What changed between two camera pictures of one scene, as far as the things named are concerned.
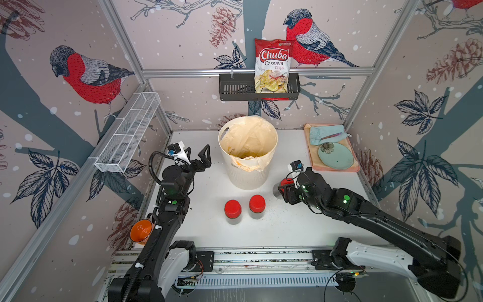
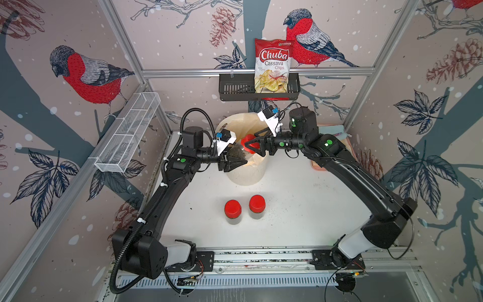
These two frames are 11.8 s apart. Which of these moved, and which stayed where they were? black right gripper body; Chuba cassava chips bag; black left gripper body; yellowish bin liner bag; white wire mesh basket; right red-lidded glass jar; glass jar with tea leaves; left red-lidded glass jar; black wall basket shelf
Moved: glass jar with tea leaves; black left gripper body; black right gripper body
Stayed: right red-lidded glass jar; yellowish bin liner bag; left red-lidded glass jar; black wall basket shelf; Chuba cassava chips bag; white wire mesh basket
